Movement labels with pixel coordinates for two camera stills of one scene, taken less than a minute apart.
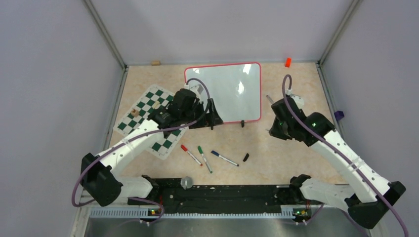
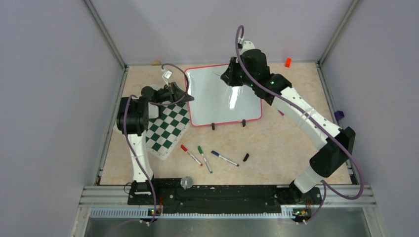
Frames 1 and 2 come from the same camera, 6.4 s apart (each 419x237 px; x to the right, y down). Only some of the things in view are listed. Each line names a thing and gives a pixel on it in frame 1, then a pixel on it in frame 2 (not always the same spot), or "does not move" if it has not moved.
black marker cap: [246, 157] does not move
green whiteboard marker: [201, 151] does not move
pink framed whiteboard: [235, 88] does not move
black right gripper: [274, 131] to [229, 76]
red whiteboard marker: [184, 148] does not move
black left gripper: [211, 118] to [175, 93]
